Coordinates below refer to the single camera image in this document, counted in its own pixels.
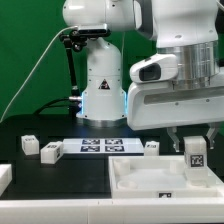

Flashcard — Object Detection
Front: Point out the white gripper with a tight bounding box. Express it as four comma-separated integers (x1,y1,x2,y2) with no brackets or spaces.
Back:
127,78,224,152

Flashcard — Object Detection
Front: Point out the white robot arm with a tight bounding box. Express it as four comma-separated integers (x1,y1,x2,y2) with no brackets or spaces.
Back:
63,0,224,148

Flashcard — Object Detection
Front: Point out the white L-shaped fence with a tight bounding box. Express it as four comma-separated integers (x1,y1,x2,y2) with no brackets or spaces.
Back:
0,164,224,224

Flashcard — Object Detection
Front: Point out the white marker base plate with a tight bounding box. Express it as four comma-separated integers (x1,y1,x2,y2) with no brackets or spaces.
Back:
63,138,143,154

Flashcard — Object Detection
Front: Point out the black cable bundle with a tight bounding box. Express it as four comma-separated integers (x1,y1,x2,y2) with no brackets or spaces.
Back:
33,96,83,116

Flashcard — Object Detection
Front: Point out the black camera on stand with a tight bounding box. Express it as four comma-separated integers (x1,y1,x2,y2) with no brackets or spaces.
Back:
70,24,110,37

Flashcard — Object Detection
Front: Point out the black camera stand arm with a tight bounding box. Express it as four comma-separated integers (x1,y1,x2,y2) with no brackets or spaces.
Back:
59,33,87,117

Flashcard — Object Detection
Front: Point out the white cable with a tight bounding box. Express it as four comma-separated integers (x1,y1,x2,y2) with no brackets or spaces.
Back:
0,26,78,123

